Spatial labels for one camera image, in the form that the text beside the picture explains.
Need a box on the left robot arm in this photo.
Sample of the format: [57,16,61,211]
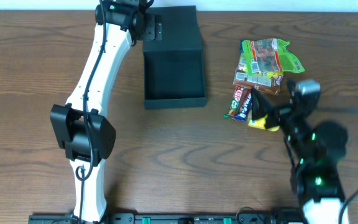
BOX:
[50,1,155,223]

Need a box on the red KitKat bar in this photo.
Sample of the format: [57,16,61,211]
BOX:
[224,85,244,119]

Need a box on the green snack bag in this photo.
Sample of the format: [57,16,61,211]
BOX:
[241,38,305,75]

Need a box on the left black cable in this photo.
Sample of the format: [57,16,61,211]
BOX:
[75,0,108,223]

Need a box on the black cardboard box with lid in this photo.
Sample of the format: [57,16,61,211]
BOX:
[142,6,207,110]

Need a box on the brown chocolate box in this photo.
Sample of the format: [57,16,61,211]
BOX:
[233,70,280,95]

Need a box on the yellow plastic bottle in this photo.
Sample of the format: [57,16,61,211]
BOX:
[248,115,280,132]

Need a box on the yellow green snack box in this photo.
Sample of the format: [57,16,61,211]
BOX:
[237,53,283,79]

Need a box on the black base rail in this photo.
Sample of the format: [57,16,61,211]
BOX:
[28,212,307,224]

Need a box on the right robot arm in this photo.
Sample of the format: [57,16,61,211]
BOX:
[251,89,349,223]

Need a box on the blue Dairy Milk bar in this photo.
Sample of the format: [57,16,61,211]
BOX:
[234,90,252,121]

